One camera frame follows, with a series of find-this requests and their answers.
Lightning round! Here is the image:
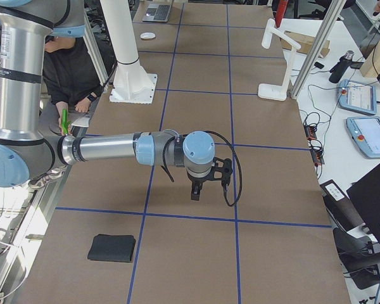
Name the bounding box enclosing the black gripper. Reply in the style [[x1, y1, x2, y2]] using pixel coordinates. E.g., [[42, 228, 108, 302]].
[[189, 157, 232, 201]]

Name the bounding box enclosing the grey laptop computer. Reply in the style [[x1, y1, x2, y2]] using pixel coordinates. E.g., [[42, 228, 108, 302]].
[[142, 2, 173, 23]]

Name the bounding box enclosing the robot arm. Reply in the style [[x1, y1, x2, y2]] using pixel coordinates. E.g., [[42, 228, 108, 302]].
[[0, 1, 232, 200]]

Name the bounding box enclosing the white desk lamp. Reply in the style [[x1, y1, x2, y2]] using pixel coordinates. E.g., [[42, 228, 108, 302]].
[[257, 18, 301, 101]]

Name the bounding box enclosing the black power strip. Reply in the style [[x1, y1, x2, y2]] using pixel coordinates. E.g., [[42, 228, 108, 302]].
[[303, 124, 324, 167]]

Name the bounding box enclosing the black labelled box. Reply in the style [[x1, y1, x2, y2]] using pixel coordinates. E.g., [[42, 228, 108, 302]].
[[320, 180, 364, 231]]

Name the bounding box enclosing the small black square device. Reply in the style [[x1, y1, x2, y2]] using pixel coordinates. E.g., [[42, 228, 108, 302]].
[[314, 62, 324, 69]]

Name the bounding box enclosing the black computer monitor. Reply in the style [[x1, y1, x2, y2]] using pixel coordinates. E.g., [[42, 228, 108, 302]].
[[347, 164, 380, 244]]

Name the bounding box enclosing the cardboard box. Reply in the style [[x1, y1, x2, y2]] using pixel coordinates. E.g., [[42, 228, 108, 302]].
[[284, 30, 330, 58]]

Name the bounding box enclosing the upper blue teach pendant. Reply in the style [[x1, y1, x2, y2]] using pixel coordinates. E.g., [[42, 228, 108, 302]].
[[337, 79, 377, 115]]

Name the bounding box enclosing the blue teach pendant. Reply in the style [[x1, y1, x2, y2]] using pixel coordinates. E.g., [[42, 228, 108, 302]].
[[337, 79, 377, 115], [346, 116, 380, 159]]

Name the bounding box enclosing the lower blue teach pendant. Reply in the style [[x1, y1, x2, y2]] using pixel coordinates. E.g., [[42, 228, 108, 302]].
[[346, 116, 380, 159]]

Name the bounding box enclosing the black water bottle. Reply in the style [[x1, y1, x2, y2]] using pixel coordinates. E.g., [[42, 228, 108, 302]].
[[329, 50, 354, 84]]

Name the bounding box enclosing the red cylinder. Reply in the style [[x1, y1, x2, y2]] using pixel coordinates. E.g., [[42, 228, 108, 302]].
[[275, 0, 288, 28]]

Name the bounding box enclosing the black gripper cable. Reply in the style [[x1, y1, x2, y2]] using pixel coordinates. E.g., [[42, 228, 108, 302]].
[[205, 130, 243, 208]]

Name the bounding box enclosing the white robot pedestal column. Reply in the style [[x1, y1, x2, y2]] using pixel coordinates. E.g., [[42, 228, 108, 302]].
[[101, 0, 157, 105]]

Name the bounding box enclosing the green handled tool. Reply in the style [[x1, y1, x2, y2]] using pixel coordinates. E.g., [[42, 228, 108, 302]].
[[60, 109, 71, 136]]

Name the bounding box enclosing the white wireless mouse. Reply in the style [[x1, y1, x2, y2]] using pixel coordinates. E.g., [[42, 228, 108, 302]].
[[140, 32, 156, 40]]

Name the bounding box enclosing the aluminium frame post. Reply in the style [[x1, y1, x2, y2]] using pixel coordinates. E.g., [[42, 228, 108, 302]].
[[290, 0, 346, 99]]

